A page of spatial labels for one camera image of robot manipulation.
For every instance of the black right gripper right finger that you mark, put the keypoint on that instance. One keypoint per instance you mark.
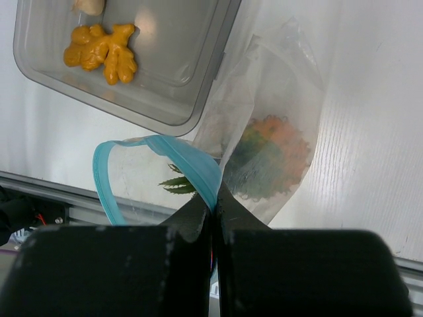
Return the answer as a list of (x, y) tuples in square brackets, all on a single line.
[(302, 272)]

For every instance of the yellow toy ginger root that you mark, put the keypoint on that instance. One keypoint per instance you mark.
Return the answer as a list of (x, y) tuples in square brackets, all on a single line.
[(92, 47)]

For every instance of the toy pineapple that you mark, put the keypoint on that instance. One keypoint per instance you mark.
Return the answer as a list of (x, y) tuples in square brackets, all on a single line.
[(260, 157)]

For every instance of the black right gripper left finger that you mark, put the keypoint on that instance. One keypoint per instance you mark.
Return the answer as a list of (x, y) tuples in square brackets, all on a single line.
[(161, 270)]

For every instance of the clear grey plastic bin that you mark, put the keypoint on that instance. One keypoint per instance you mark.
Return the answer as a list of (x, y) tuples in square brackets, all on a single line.
[(151, 63)]

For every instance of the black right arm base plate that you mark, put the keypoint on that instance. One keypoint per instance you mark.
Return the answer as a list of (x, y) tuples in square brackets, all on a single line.
[(20, 211)]

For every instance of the white toy garlic bulb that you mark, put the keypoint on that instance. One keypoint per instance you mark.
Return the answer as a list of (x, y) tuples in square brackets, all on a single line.
[(89, 7)]

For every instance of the clear zip top bag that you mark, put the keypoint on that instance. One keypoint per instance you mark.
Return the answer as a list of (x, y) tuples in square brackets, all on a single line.
[(277, 75)]

